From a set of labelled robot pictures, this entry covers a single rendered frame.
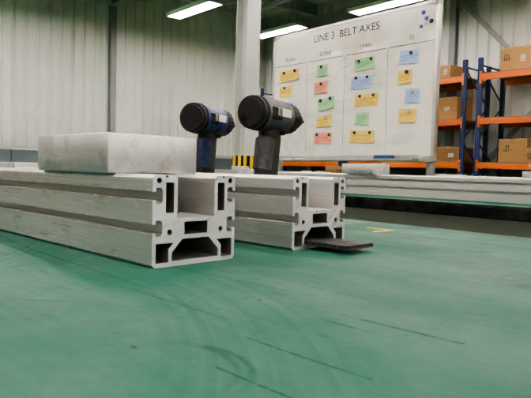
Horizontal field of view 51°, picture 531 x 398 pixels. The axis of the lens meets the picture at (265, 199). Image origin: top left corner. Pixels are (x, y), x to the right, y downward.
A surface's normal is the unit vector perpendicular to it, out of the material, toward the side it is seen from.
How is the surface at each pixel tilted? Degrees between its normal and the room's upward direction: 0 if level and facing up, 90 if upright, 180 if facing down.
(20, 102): 90
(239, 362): 0
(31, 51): 90
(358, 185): 90
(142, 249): 90
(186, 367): 0
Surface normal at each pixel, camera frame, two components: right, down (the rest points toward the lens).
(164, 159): 0.72, 0.05
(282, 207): -0.70, 0.02
